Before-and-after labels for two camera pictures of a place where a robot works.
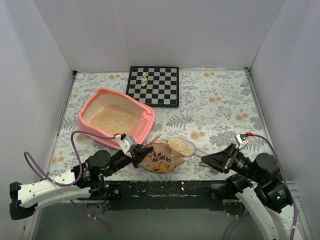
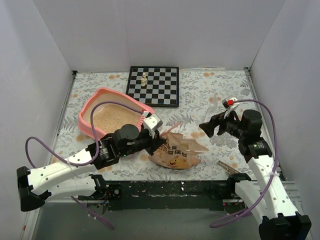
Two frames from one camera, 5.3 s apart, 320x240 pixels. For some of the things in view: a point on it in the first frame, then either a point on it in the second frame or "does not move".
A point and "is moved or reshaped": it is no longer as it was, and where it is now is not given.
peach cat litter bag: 157,159 is moved or reshaped
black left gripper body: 136,157 -> 155,143
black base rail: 167,195 does not move
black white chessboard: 156,86 does not move
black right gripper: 229,160 -> 219,125
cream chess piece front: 142,84 does not move
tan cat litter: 116,119 does not move
